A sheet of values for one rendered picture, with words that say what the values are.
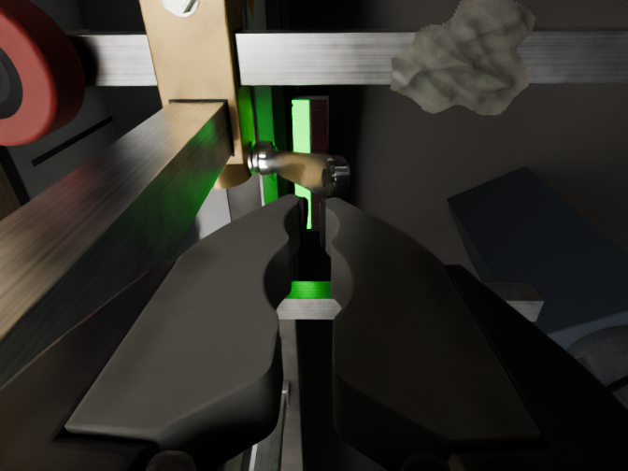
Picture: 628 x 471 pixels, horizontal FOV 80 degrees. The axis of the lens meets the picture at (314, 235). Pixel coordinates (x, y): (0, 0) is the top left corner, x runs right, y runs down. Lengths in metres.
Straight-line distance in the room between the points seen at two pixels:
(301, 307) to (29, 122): 0.28
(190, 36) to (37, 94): 0.09
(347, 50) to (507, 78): 0.10
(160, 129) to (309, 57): 0.10
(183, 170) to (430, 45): 0.16
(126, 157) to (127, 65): 0.12
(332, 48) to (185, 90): 0.10
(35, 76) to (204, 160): 0.10
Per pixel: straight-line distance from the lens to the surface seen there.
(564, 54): 0.30
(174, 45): 0.26
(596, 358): 0.89
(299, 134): 0.44
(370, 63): 0.26
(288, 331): 0.61
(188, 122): 0.22
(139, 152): 0.18
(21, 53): 0.26
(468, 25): 0.26
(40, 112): 0.27
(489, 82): 0.26
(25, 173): 0.45
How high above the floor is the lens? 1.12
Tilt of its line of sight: 58 degrees down
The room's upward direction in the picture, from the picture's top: 178 degrees counter-clockwise
